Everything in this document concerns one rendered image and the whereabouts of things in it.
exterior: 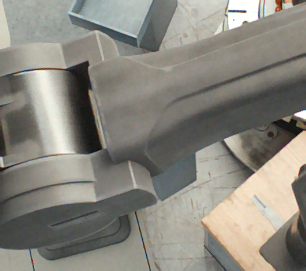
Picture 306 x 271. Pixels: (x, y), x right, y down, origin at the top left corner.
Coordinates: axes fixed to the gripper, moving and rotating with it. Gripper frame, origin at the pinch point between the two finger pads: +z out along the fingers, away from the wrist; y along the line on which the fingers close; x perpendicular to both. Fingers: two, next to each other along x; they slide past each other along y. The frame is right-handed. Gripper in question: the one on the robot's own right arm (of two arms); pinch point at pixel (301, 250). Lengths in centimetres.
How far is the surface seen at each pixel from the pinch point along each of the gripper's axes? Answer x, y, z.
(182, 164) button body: 20.8, -0.6, 22.4
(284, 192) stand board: 7.1, 5.7, 12.1
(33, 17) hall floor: 94, 10, 120
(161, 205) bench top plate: 20.9, -5.2, 41.0
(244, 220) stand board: 7.9, -0.8, 12.2
